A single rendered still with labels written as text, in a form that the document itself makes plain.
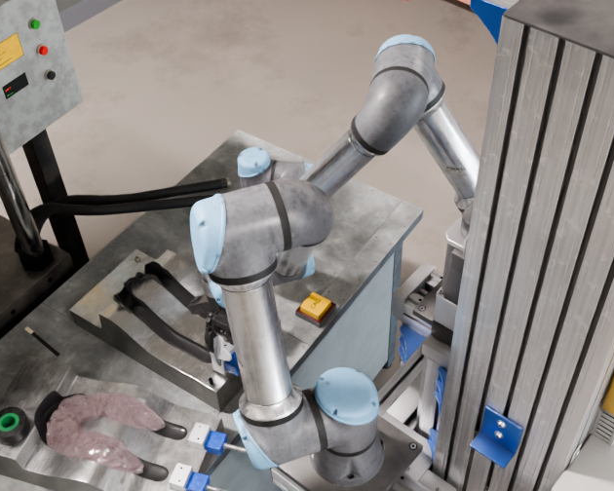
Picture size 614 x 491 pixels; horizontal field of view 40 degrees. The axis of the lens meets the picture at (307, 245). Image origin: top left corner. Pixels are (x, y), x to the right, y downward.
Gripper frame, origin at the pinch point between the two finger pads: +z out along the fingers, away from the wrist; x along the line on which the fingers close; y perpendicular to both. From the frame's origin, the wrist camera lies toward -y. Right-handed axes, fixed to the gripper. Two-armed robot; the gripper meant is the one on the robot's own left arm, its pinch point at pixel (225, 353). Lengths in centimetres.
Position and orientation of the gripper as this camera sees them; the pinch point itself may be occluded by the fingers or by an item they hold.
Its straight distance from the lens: 201.9
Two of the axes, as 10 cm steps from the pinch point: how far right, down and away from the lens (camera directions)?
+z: 0.7, 8.1, 5.8
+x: 5.7, -5.1, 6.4
